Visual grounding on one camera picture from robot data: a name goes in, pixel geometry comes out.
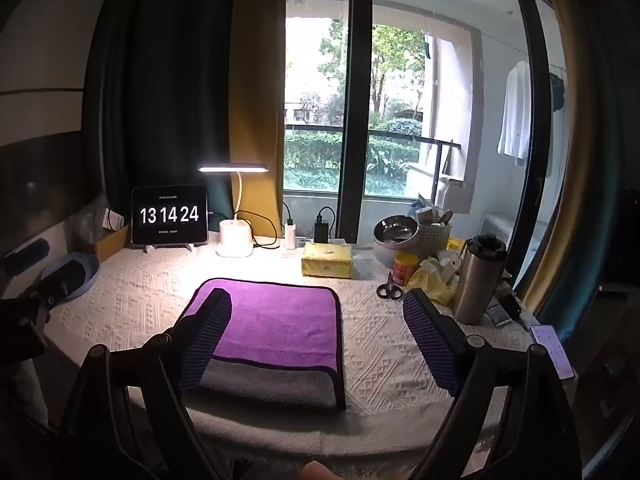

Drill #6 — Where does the tablet with clock display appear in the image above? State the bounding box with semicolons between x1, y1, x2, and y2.
131;184;210;251

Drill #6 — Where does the dark hanging garment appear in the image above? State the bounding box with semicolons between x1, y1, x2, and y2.
548;72;569;112

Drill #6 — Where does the steel thermos bottle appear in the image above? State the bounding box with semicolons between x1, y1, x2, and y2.
453;234;509;325

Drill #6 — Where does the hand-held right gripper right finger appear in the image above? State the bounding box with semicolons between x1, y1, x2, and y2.
402;287;583;480

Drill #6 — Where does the jar with orange lid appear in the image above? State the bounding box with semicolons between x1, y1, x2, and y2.
391;253;420;287

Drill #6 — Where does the small black device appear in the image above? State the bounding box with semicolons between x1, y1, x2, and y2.
500;290;524;319

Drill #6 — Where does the cardboard box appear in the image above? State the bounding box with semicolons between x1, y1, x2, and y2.
95;225;130;263

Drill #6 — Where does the metal bowl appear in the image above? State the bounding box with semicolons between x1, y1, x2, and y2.
373;215;420;252

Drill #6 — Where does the person's right hand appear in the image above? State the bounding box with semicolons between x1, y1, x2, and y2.
301;461;342;480

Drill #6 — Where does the blue plastic basin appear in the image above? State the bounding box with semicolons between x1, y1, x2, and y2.
40;252;101;304

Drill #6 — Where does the white textured tablecloth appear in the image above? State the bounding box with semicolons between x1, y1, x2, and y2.
47;242;576;466

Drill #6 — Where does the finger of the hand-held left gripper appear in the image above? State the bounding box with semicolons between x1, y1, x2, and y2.
27;259;87;313

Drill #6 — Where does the white desk lamp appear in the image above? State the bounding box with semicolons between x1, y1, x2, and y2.
197;162;268;259

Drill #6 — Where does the white plastic basket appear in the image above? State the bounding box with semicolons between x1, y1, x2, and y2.
415;220;453;259

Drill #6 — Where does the smartphone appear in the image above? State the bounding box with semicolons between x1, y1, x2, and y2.
530;325;576;380

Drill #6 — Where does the yellow plastic bag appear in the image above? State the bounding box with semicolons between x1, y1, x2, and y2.
407;255;459;307

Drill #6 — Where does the yellow curtain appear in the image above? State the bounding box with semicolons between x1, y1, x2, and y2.
227;0;287;241

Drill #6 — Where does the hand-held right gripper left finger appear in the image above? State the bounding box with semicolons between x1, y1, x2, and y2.
60;287;233;480

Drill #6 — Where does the white power strip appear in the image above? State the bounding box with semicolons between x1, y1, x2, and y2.
280;236;352;257

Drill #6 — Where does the yellow tissue pack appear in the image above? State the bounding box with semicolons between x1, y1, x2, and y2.
301;242;355;279

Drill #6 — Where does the white washing machine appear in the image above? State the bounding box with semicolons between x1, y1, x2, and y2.
480;212;517;257

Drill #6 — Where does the dark green curtain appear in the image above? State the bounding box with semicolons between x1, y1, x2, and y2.
87;0;239;222

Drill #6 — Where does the purple towel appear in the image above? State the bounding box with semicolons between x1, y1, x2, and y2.
172;278;347;409

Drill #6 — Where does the black balcony railing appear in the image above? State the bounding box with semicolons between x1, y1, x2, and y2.
284;122;461;184

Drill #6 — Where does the clear plastic bag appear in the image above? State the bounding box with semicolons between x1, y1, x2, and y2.
70;199;126;242

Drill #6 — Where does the white hanging shirt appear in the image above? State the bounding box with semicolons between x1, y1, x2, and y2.
497;61;532;167

